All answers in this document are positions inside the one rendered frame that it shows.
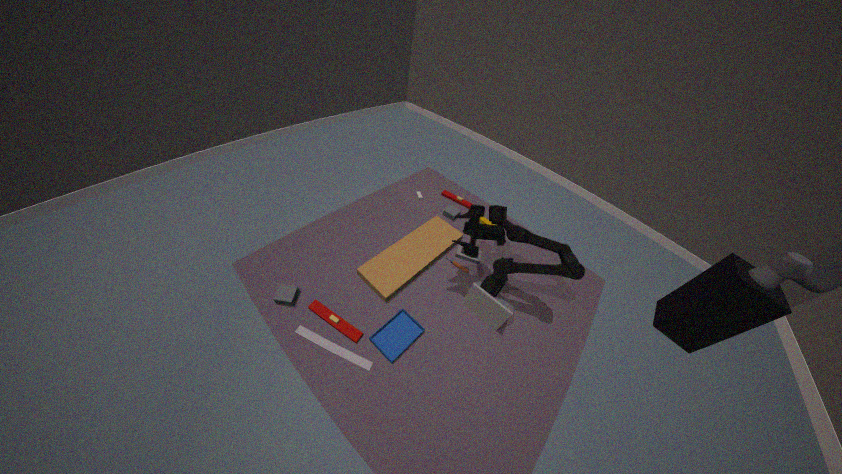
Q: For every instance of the blue rectangular tray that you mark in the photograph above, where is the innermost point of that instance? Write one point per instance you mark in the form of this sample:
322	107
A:
394	337

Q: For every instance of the red flat bar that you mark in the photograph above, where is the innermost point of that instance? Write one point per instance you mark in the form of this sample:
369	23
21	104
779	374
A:
456	198
335	321

